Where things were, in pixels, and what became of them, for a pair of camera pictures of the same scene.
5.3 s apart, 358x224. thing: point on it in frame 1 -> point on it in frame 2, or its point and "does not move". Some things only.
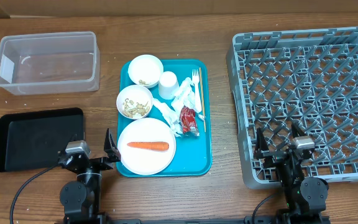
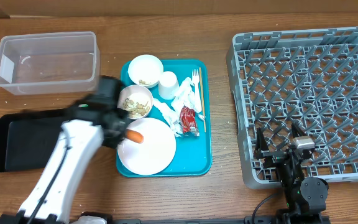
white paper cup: (168, 84) does not move
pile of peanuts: (132, 109) does not move
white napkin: (186, 96) does not move
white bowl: (145, 70) does not move
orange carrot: (155, 146) -> (134, 136)
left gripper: (110, 150) -> (114, 142)
